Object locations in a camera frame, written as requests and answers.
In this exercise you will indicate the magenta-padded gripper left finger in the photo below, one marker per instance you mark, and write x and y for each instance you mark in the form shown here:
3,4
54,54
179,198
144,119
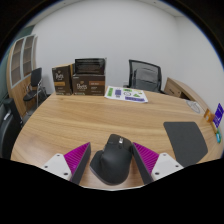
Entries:
78,156

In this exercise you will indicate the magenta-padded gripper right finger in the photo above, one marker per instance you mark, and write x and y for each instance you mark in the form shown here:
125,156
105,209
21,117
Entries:
148,158

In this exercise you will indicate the black computer mouse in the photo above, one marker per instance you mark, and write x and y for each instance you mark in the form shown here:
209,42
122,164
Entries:
113,160

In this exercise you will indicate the dark grey mouse pad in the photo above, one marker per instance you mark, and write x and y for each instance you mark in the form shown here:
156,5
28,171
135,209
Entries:
186,141

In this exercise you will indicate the white printed paper sheet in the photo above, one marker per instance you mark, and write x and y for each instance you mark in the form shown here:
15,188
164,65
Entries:
126,94

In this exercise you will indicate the round grey-white disc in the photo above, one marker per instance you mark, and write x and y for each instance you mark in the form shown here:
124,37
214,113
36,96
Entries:
194,106

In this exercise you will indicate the wide brown cardboard box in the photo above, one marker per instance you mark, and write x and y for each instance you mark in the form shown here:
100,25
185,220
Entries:
88,85

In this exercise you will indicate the teal packet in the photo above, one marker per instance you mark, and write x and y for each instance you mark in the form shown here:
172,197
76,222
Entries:
218,136

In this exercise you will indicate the small tan box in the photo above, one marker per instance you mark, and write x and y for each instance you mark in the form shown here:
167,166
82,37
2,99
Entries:
215,126

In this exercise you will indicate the small orange box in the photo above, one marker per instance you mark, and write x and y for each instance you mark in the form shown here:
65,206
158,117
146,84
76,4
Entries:
209,115

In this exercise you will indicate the black leather office chair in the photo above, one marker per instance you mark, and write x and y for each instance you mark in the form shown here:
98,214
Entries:
8,130

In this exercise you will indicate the wooden side desk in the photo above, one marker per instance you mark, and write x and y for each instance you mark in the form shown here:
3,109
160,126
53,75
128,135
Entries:
181,89

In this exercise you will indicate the black mesh office chair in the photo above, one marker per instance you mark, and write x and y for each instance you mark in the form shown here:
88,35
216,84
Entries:
145,76

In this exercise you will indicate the purple standing card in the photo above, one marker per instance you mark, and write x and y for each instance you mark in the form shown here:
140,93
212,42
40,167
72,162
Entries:
219,115

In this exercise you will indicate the black metal-leg visitor chair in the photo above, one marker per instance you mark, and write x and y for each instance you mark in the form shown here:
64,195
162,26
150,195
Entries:
35,78

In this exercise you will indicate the black open-front box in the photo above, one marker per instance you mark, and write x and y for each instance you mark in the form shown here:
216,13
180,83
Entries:
90,66

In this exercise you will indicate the wooden shelf cabinet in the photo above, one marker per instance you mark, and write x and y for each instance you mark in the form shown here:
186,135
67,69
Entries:
18,73

